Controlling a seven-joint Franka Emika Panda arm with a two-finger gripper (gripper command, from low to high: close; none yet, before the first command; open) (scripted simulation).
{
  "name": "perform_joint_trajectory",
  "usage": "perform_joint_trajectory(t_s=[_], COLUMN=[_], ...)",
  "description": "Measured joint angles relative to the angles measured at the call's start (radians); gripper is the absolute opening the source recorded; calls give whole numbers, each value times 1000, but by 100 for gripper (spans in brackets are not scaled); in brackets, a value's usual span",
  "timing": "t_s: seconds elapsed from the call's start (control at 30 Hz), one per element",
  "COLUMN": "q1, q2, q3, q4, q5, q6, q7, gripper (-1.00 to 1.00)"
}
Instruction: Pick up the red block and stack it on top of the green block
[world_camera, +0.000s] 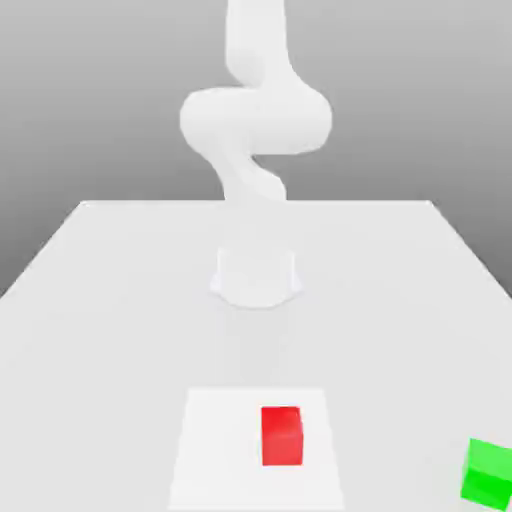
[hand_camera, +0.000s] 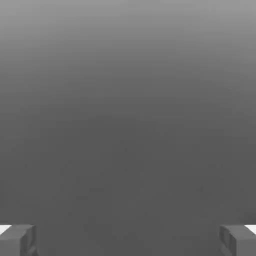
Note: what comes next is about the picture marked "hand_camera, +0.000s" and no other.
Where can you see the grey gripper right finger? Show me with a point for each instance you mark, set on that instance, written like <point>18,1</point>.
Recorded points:
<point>240,243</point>

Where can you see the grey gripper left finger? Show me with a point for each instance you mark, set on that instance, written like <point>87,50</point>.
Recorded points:
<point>14,242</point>

